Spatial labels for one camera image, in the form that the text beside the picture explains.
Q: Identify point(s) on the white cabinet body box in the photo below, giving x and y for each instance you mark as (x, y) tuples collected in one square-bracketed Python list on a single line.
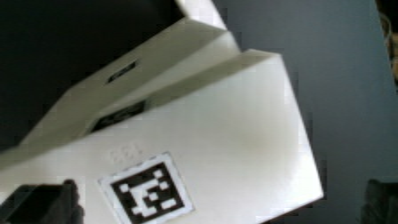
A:
[(191, 46)]

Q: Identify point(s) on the small white cabinet top box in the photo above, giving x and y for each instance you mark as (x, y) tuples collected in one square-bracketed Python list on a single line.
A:
[(202, 161)]

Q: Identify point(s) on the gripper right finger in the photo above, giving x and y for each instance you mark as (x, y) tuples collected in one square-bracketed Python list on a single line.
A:
[(379, 210)]

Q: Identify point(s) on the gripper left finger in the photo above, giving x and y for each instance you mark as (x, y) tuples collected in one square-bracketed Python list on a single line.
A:
[(43, 204)]

